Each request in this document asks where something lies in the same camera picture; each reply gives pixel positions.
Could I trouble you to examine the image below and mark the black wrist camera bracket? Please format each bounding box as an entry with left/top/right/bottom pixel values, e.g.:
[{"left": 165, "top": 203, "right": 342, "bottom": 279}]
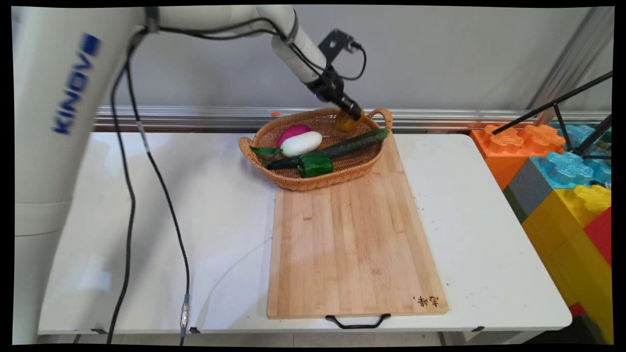
[{"left": 318, "top": 29, "right": 361, "bottom": 63}]

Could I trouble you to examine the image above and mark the long black cable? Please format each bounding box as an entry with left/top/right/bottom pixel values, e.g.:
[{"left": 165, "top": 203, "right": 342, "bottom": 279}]
[{"left": 106, "top": 27, "right": 150, "bottom": 344}]

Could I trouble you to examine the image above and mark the green bell pepper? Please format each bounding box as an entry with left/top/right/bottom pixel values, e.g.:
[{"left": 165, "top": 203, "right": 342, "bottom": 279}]
[{"left": 297, "top": 154, "right": 334, "bottom": 178}]

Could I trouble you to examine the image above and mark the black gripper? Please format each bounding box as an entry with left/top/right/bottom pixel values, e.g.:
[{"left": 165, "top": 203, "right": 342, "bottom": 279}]
[{"left": 307, "top": 67, "right": 364, "bottom": 120}]

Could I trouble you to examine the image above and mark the black tripod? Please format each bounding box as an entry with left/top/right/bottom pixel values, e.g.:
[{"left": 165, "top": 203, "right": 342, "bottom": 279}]
[{"left": 492, "top": 71, "right": 613, "bottom": 160}]

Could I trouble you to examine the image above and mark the bamboo cutting board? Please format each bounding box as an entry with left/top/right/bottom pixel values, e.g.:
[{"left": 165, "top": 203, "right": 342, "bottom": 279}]
[{"left": 267, "top": 133, "right": 449, "bottom": 330}]

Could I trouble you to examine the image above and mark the white radish with green leaves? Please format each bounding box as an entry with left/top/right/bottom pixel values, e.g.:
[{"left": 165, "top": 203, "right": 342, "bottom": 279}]
[{"left": 249, "top": 131, "right": 323, "bottom": 158}]

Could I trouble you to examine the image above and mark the yellow orange vegetable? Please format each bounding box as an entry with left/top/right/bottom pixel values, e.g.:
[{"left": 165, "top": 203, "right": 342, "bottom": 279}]
[{"left": 335, "top": 110, "right": 365, "bottom": 133}]

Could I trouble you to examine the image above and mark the horizontal aluminium rail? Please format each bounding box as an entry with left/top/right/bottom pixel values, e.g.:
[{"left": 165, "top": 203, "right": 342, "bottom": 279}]
[{"left": 94, "top": 106, "right": 612, "bottom": 133}]

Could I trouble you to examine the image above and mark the black cable with metal connector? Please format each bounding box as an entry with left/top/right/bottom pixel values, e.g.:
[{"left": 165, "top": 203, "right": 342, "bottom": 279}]
[{"left": 126, "top": 64, "right": 191, "bottom": 345}]

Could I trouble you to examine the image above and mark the short black camera cable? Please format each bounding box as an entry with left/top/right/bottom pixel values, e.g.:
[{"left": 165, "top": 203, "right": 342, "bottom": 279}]
[{"left": 340, "top": 43, "right": 367, "bottom": 82}]

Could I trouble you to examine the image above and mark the pink purple radish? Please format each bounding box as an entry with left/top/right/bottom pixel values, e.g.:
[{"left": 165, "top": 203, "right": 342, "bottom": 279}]
[{"left": 276, "top": 124, "right": 312, "bottom": 148}]

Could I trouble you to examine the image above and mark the woven wicker basket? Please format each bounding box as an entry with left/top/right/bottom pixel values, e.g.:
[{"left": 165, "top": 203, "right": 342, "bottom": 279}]
[{"left": 238, "top": 108, "right": 393, "bottom": 191}]

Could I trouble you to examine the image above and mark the orange foam block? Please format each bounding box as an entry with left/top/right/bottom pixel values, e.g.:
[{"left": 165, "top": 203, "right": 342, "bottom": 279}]
[{"left": 470, "top": 123, "right": 567, "bottom": 191}]

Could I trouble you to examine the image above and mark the dark green cucumber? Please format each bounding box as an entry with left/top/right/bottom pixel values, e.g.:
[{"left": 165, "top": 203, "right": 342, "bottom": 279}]
[{"left": 266, "top": 129, "right": 390, "bottom": 171}]

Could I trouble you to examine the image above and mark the light blue foam block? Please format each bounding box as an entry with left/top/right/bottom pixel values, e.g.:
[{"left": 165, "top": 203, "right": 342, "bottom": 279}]
[
  {"left": 530, "top": 151, "right": 612, "bottom": 190},
  {"left": 557, "top": 123, "right": 612, "bottom": 158}
]

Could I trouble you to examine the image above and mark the red foam block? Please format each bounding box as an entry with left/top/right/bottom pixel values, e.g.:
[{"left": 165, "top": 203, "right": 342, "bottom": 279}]
[{"left": 582, "top": 207, "right": 613, "bottom": 267}]

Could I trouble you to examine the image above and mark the slanted aluminium post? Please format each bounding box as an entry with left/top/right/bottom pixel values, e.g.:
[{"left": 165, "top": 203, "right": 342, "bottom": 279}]
[{"left": 527, "top": 7, "right": 613, "bottom": 114}]

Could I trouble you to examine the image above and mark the gray foam block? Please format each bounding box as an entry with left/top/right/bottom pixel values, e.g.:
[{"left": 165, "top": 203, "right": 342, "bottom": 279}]
[{"left": 503, "top": 158, "right": 554, "bottom": 224}]

